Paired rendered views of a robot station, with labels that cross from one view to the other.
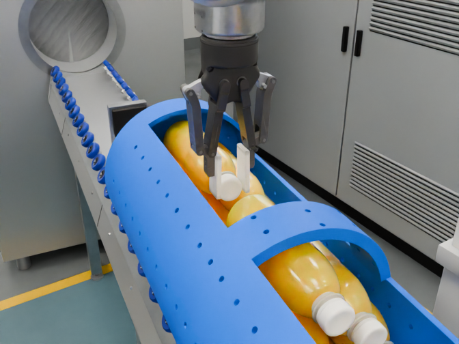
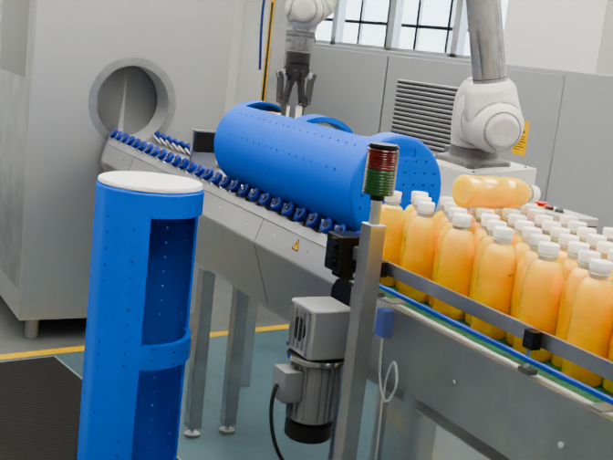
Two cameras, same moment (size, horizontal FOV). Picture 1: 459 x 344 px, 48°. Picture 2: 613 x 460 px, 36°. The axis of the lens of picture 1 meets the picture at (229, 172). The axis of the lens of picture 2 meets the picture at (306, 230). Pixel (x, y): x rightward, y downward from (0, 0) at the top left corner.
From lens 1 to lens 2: 2.31 m
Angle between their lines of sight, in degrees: 18
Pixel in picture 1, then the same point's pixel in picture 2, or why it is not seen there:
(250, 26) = (308, 47)
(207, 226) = (285, 120)
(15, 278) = (25, 341)
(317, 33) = not seen: hidden behind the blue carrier
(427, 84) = not seen: hidden behind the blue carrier
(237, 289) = (300, 128)
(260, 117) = (308, 92)
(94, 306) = not seen: hidden behind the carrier
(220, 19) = (296, 42)
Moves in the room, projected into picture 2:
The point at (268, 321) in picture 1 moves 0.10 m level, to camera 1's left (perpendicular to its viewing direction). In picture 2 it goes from (312, 129) to (276, 125)
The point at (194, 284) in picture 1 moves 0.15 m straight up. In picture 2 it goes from (281, 135) to (286, 83)
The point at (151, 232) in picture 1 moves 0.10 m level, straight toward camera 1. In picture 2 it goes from (255, 134) to (263, 138)
